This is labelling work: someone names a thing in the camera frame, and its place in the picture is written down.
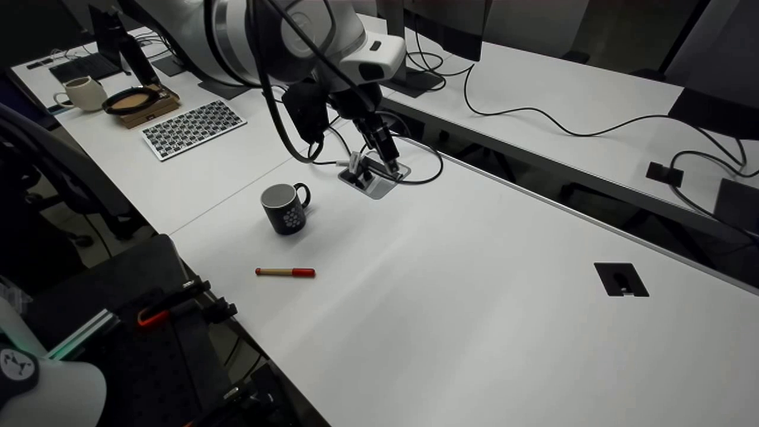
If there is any black flat device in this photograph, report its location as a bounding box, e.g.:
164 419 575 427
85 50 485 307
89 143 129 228
712 175 759 236

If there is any patterned calibration board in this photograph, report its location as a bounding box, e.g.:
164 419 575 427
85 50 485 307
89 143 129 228
140 97 249 166

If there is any silver table socket box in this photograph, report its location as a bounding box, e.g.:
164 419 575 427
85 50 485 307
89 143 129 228
336 151 410 202

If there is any black adapter cable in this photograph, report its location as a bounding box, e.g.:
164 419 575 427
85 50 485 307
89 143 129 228
666 124 759 221

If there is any long black desk cable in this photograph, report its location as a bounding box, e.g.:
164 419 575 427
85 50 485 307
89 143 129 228
461 60 676 143

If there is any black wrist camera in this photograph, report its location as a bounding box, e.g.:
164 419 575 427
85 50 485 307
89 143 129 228
280 79 333 166

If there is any black recessed table socket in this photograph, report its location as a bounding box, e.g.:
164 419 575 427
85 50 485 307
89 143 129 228
594 261 653 301

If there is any black office chair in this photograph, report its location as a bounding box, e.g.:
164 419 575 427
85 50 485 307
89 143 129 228
0 99 147 243

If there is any orange handled clamp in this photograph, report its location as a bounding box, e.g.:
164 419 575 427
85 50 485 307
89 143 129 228
132 277 217 331

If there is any grey office chair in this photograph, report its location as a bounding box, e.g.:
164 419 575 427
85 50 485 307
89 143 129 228
480 0 594 60

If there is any black looping socket cable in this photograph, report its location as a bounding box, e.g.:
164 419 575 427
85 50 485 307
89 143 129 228
392 135 449 190

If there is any small black power adapter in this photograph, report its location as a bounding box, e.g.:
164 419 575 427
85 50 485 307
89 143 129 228
642 158 687 191

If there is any aluminium rail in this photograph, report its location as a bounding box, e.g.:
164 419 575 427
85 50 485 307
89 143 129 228
42 306 123 364

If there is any black mug with white print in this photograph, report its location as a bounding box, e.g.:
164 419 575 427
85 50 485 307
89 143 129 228
259 181 314 236

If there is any black socket power cable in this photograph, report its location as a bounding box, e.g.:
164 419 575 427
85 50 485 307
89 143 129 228
309 116 355 170

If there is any red and tan marker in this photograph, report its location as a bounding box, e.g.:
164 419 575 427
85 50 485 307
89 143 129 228
252 262 317 283

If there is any black keyboard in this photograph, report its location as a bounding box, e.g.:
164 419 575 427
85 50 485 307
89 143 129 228
48 50 123 84

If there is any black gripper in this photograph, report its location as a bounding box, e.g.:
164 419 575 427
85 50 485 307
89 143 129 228
327 81 403 178

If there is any wooden tray with bowl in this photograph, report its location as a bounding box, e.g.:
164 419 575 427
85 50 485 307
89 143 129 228
100 83 182 133

